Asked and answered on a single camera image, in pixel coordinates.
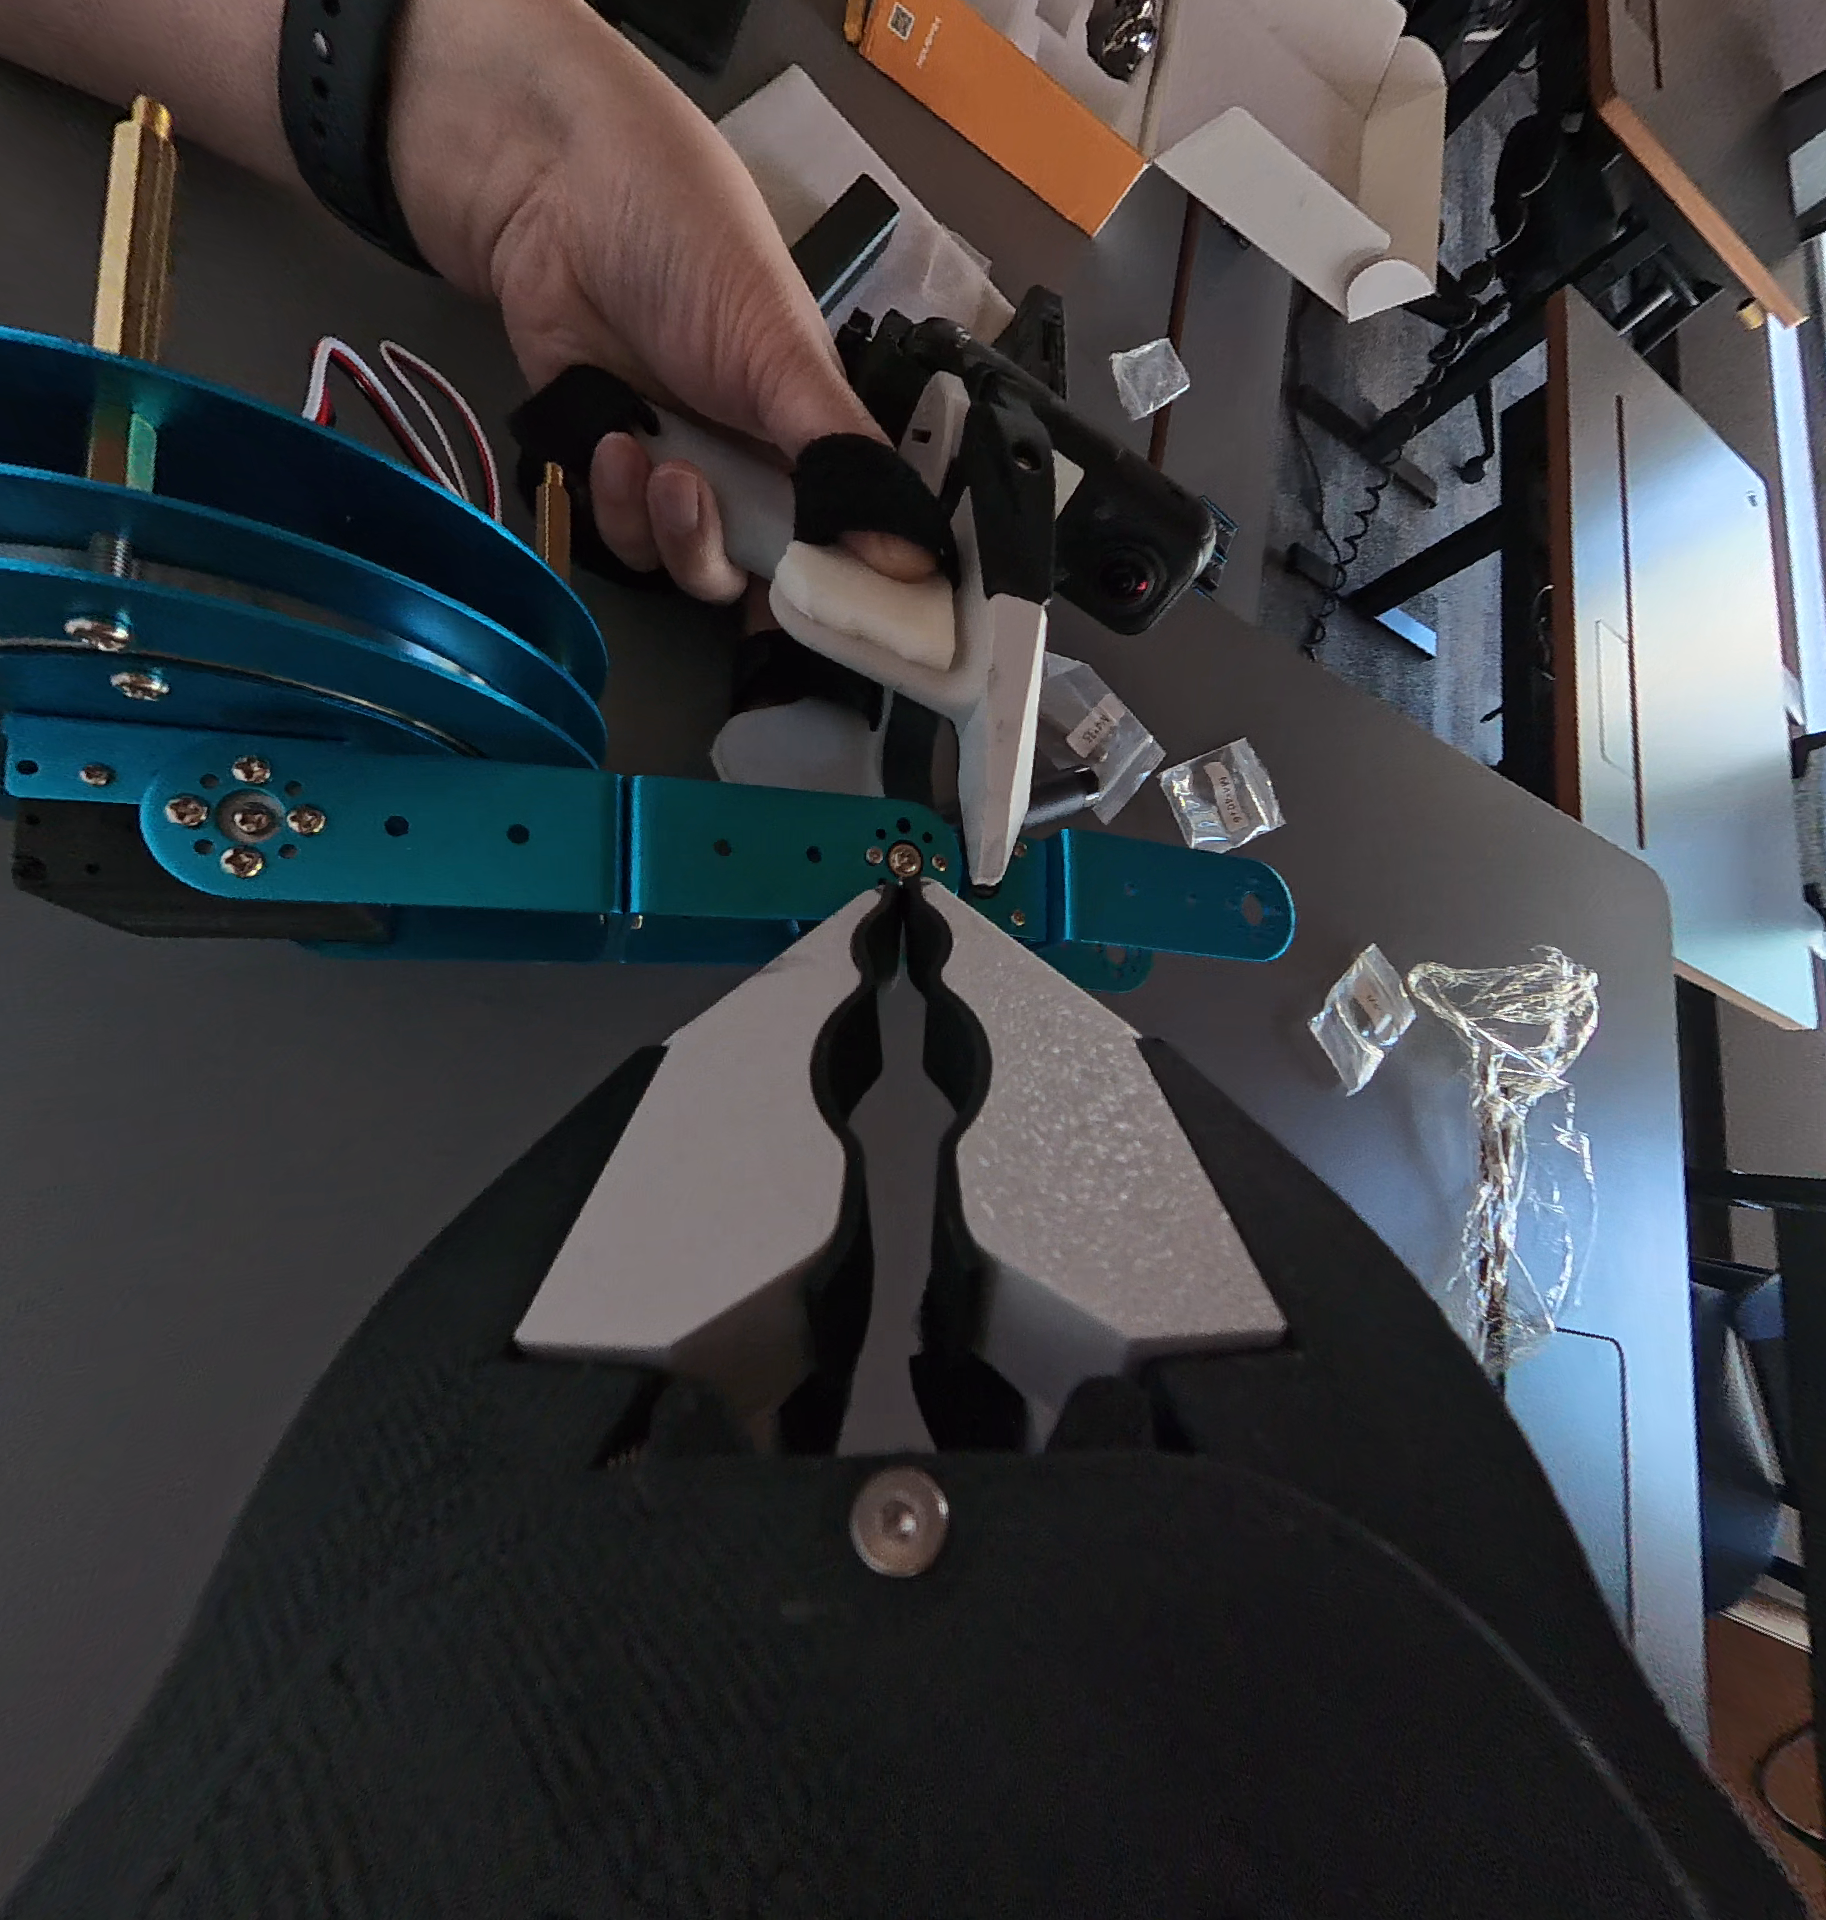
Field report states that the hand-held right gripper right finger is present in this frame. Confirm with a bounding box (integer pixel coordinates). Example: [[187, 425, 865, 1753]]
[[906, 878, 1292, 1455]]

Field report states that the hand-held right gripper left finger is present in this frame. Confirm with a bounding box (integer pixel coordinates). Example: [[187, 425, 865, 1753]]
[[515, 886, 915, 1455]]

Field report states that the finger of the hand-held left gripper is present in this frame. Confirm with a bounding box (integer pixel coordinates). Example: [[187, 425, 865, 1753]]
[[709, 698, 897, 797], [950, 597, 1061, 890]]

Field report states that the blue metal toy robot arm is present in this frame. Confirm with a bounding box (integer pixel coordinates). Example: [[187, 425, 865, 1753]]
[[0, 91, 1300, 994]]

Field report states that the dark grey desk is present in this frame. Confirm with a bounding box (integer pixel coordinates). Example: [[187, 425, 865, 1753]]
[[0, 44, 1713, 1763]]

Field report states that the grey side desk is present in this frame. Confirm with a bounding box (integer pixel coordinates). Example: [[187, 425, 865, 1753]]
[[1541, 282, 1826, 1036]]

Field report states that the wood-edged desk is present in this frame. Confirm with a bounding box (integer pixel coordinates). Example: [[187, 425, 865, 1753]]
[[1586, 0, 1817, 330]]

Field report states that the person's left hand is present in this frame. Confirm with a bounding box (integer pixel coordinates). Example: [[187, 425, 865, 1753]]
[[388, 0, 962, 605]]

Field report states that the black and blue block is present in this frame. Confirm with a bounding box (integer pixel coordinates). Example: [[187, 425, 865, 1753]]
[[791, 171, 902, 305]]

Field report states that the white open cardboard box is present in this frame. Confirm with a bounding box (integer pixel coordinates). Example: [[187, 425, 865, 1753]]
[[1099, 0, 1452, 325]]

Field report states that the crumpled clear plastic wrap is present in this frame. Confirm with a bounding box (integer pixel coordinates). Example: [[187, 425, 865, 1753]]
[[1407, 942, 1605, 1375]]

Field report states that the orange cardboard box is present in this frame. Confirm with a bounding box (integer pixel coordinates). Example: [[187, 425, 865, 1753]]
[[851, 0, 1158, 237]]

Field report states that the white foam sheet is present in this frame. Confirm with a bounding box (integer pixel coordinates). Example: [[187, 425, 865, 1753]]
[[716, 66, 917, 214]]

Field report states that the black wristwatch band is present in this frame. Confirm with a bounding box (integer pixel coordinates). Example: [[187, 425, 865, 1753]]
[[274, 0, 452, 281]]

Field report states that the black coiled cable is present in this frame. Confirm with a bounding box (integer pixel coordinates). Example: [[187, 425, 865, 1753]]
[[1295, 426, 1401, 665]]

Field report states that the red white black servo cable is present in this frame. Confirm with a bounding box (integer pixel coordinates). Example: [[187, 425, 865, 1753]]
[[304, 337, 505, 521]]

